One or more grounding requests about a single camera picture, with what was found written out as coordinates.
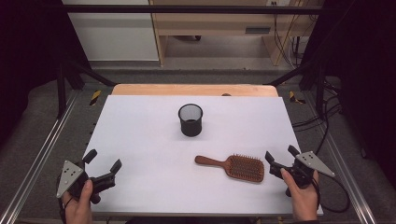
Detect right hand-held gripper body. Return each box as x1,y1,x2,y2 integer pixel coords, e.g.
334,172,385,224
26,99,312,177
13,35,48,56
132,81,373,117
269,151,336,198

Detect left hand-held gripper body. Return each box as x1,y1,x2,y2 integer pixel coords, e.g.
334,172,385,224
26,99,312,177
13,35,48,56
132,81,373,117
56,159,117,205

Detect wooden paddle hairbrush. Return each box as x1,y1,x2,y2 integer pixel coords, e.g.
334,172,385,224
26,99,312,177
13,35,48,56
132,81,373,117
194,153,265,183

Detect black mesh cup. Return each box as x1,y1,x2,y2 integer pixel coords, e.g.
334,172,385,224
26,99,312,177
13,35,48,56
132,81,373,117
177,103,204,137

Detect person's left hand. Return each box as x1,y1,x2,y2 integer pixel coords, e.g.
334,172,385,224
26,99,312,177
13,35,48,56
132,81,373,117
62,179,94,224

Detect person's right hand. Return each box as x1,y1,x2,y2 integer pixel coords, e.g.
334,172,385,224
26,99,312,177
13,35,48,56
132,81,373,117
279,167,320,222

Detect white table cover sheet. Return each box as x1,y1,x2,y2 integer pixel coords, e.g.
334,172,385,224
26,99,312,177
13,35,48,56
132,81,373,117
60,94,324,217

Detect yellow black tape strip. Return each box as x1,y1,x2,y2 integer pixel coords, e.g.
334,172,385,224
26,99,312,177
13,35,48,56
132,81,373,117
89,90,103,106
289,90,306,105

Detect black metal stand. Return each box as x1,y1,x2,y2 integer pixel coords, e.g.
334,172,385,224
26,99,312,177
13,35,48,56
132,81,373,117
55,59,119,119
263,59,329,119

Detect black curtain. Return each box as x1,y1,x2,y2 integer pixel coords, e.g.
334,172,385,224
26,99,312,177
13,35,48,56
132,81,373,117
0,0,92,147
300,0,396,190

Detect wooden table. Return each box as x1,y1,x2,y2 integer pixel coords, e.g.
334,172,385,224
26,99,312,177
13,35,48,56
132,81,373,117
111,83,279,98

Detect white cabinet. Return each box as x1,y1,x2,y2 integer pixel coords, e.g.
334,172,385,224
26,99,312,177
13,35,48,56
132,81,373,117
61,0,160,62

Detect light wooden desk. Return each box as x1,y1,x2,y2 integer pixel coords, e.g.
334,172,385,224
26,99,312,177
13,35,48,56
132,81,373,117
148,0,323,67

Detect left hand-held gripper cable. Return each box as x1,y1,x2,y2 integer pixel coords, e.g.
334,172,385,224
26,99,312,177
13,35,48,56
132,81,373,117
57,186,74,224

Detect hand-held gripper cable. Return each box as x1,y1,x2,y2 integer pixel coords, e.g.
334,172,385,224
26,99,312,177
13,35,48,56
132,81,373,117
57,186,74,224
311,175,351,215

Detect aluminium rail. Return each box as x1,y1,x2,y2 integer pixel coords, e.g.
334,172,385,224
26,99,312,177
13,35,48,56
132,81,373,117
302,91,378,224
0,89,79,224

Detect right hand-held gripper cable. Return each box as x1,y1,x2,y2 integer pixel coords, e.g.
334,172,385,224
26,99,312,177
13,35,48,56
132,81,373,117
311,175,351,215

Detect black floor cables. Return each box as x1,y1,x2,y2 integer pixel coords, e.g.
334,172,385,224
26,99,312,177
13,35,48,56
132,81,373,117
291,77,344,157

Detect hanging cables behind desk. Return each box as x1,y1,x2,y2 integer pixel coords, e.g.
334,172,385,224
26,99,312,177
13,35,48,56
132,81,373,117
271,0,314,69

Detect black horizontal frame bar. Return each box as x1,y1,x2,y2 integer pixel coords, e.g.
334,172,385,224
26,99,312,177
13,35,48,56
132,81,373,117
60,4,326,15

